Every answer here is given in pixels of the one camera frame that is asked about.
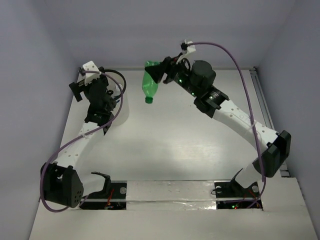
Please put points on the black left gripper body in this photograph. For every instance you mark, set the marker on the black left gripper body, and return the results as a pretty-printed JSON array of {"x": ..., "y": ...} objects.
[{"x": 75, "y": 88}]

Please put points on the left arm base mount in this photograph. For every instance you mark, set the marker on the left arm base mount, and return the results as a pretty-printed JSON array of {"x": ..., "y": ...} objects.
[{"x": 111, "y": 197}]

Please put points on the aluminium rail at table edge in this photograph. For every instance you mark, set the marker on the aluminium rail at table edge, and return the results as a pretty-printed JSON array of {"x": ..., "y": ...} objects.
[{"x": 283, "y": 170}]

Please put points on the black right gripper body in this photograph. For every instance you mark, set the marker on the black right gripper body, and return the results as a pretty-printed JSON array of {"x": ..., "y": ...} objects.
[{"x": 178, "y": 72}]

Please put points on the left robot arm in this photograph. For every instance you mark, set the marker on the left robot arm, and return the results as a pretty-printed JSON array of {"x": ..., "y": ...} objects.
[{"x": 62, "y": 185}]

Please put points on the white bin with black rim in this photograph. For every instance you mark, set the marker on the white bin with black rim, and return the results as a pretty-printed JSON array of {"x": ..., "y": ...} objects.
[{"x": 124, "y": 112}]

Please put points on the orange label yellow cap bottle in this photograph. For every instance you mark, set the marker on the orange label yellow cap bottle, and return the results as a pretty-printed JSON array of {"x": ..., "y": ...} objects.
[{"x": 117, "y": 91}]

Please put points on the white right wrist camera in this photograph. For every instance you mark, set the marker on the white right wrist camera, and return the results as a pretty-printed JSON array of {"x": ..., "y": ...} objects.
[{"x": 187, "y": 48}]

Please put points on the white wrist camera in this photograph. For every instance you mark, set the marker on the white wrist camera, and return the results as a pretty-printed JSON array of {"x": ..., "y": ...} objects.
[
  {"x": 89, "y": 72},
  {"x": 187, "y": 48}
]

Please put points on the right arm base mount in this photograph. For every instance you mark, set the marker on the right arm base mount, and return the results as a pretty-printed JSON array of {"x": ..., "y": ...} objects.
[{"x": 232, "y": 196}]

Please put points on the green plastic bottle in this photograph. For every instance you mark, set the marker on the green plastic bottle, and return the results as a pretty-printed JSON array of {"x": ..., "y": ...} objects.
[{"x": 149, "y": 88}]

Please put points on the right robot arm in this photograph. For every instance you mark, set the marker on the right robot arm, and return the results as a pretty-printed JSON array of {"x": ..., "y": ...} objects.
[{"x": 197, "y": 79}]

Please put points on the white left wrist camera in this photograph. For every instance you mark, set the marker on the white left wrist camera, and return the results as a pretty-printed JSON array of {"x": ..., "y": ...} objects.
[{"x": 89, "y": 72}]

